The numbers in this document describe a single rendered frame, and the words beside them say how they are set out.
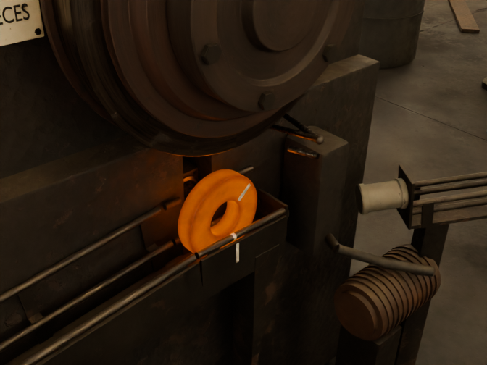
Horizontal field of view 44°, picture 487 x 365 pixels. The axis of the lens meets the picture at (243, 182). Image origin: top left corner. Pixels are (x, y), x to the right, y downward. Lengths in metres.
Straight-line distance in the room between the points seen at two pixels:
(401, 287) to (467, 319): 0.77
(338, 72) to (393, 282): 0.42
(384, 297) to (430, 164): 1.59
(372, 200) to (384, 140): 1.72
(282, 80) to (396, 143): 2.10
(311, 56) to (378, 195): 0.43
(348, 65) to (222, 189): 0.43
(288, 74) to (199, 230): 0.30
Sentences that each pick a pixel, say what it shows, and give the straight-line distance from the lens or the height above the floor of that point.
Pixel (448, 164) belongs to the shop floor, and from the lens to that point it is 2.77.
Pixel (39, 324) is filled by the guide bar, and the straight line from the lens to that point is 0.94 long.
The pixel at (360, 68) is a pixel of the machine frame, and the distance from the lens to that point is 1.25.
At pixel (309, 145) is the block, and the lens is 1.09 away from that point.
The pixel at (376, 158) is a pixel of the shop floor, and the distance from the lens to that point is 2.72.
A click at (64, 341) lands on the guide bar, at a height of 0.69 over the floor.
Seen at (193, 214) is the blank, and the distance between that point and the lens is 0.94.
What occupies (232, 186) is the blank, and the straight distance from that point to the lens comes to 0.97.
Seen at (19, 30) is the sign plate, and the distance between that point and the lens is 0.81.
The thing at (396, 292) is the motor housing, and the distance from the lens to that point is 1.23.
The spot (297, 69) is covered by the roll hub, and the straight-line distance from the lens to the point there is 0.81.
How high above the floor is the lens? 1.32
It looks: 32 degrees down
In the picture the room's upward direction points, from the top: 1 degrees clockwise
